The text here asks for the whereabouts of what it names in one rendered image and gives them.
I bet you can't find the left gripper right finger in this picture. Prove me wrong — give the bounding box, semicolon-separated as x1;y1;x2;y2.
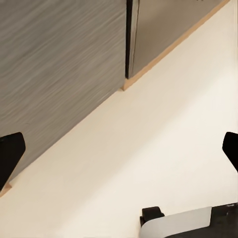
222;132;238;172

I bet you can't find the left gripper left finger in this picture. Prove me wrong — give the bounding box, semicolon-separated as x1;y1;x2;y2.
0;132;26;190

